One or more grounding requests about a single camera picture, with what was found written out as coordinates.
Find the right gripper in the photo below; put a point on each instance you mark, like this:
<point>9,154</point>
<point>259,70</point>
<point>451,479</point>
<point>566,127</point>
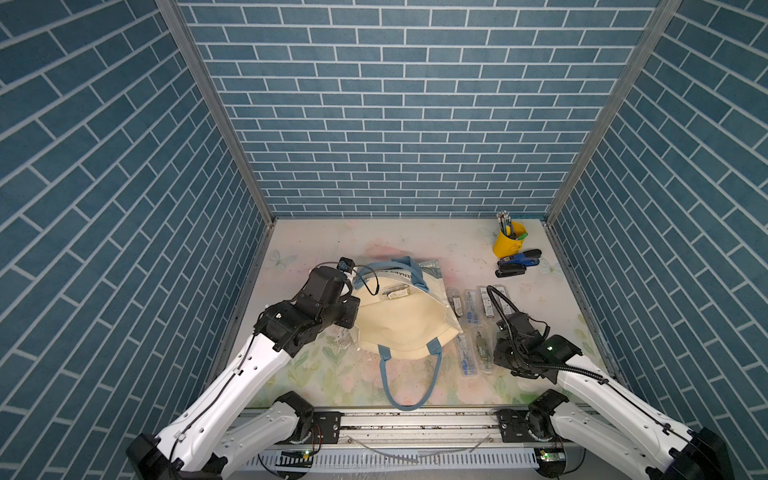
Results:
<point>499,344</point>

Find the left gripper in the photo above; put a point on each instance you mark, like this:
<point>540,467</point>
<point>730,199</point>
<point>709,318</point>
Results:
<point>351,304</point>

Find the cream canvas tote bag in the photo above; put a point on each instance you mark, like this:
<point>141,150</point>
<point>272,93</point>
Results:
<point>411,328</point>

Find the clear compass set case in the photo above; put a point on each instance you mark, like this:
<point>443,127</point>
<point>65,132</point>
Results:
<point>456,302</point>

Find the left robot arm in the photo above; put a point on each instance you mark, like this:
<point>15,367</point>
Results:
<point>203,442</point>

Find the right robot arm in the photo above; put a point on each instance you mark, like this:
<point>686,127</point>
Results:
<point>587,407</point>

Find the black stapler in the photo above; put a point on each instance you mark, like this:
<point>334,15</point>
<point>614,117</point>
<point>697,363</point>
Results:
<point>510,269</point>

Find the blue stapler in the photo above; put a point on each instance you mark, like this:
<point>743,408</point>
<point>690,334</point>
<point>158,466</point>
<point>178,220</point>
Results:
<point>526,258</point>

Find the yellow pen holder cup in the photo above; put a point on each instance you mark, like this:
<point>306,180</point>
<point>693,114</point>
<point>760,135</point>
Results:
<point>510,242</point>

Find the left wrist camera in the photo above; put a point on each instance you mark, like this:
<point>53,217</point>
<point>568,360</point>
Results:
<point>347,267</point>

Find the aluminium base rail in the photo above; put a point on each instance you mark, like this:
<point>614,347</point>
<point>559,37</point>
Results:
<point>551,441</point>

